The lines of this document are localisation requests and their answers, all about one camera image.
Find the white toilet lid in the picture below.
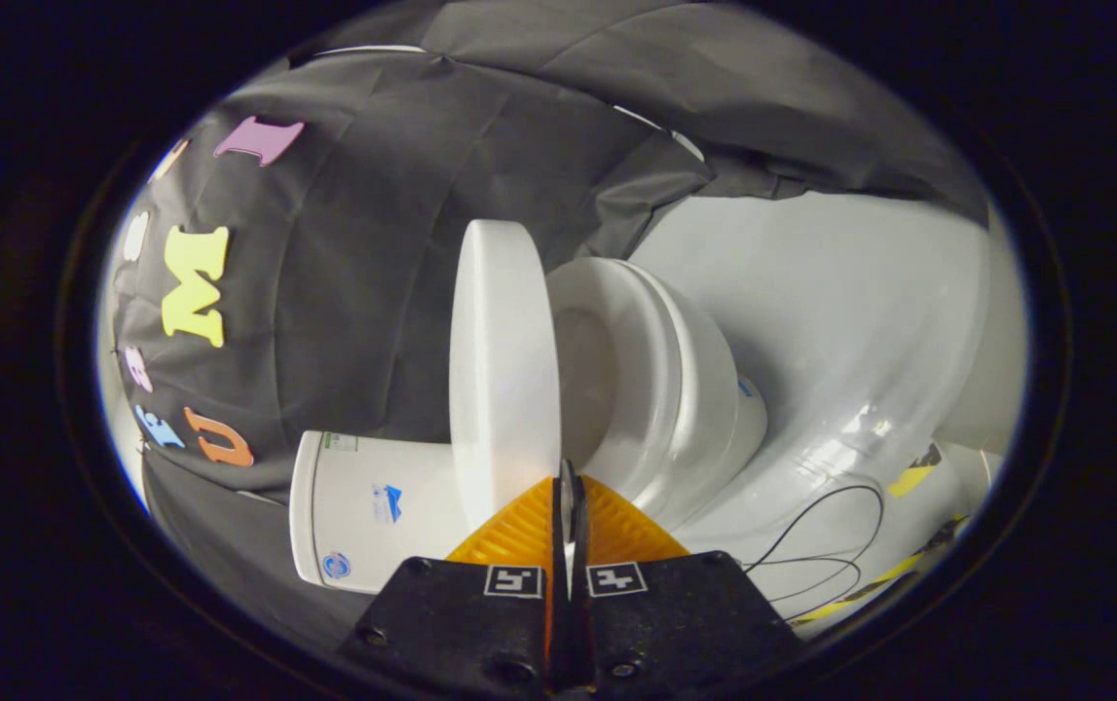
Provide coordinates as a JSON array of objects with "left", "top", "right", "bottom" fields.
[{"left": 449, "top": 220, "right": 564, "bottom": 532}]

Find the white toilet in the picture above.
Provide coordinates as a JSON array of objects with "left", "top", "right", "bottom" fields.
[{"left": 290, "top": 256, "right": 770, "bottom": 595}]

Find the black backdrop cloth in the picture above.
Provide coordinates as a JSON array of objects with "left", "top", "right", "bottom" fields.
[{"left": 115, "top": 0, "right": 992, "bottom": 648}]

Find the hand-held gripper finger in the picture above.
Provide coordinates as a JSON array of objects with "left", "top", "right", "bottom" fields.
[
  {"left": 339, "top": 460, "right": 569, "bottom": 697},
  {"left": 568, "top": 460, "right": 807, "bottom": 697}
]

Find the thin black cable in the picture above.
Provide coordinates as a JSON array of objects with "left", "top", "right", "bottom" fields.
[{"left": 743, "top": 484, "right": 886, "bottom": 625}]

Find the yellow black tape strip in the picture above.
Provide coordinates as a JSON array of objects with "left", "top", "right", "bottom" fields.
[
  {"left": 887, "top": 443, "right": 945, "bottom": 498},
  {"left": 792, "top": 514, "right": 968, "bottom": 626}
]

